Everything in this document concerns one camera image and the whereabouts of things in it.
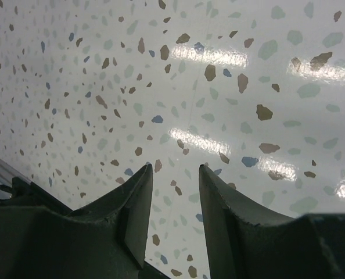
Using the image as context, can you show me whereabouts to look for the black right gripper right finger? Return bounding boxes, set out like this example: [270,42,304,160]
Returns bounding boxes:
[199,165,345,278]

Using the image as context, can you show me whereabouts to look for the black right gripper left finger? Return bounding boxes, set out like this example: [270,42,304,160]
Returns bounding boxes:
[0,163,154,279]

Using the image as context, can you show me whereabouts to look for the aluminium frame rail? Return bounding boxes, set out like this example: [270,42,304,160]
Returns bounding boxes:
[0,159,31,185]

